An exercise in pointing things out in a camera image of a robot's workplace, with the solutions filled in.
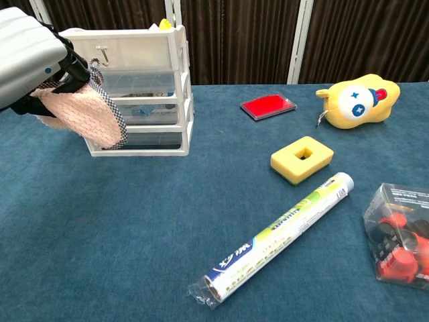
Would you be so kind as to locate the yellow sponge with square hole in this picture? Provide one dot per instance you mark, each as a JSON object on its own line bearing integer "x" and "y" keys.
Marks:
{"x": 301, "y": 159}

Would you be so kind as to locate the small yellow toy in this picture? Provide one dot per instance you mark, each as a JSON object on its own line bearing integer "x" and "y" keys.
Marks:
{"x": 164, "y": 24}

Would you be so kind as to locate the clear box of red caps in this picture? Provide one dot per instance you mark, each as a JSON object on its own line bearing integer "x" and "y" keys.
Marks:
{"x": 399, "y": 238}

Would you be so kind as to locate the red ink pad case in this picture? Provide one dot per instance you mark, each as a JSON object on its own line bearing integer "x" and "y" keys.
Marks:
{"x": 268, "y": 106}

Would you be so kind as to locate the white plastic drawer cabinet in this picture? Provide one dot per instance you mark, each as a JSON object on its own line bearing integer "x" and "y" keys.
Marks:
{"x": 151, "y": 97}

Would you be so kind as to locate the pink waffle cloth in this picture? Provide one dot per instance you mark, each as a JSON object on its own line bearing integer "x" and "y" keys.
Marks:
{"x": 87, "y": 114}

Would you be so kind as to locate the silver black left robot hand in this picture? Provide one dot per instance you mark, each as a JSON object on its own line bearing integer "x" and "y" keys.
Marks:
{"x": 23, "y": 53}

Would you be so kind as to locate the bagged cling wrap roll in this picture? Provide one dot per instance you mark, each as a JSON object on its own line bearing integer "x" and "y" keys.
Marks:
{"x": 278, "y": 236}

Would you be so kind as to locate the white metal post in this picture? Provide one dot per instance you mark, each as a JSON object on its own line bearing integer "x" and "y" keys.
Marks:
{"x": 299, "y": 40}
{"x": 173, "y": 11}
{"x": 42, "y": 13}

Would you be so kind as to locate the blue clip inside drawer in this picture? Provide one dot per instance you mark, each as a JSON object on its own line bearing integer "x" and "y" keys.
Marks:
{"x": 144, "y": 109}

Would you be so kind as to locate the yellow plush toy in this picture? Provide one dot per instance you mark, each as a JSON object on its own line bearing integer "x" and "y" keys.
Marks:
{"x": 360, "y": 100}

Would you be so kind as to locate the blue tablecloth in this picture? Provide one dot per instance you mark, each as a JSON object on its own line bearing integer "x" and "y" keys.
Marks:
{"x": 167, "y": 218}

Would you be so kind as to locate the dark brown curtain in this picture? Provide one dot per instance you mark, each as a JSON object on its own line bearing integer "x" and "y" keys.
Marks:
{"x": 241, "y": 40}

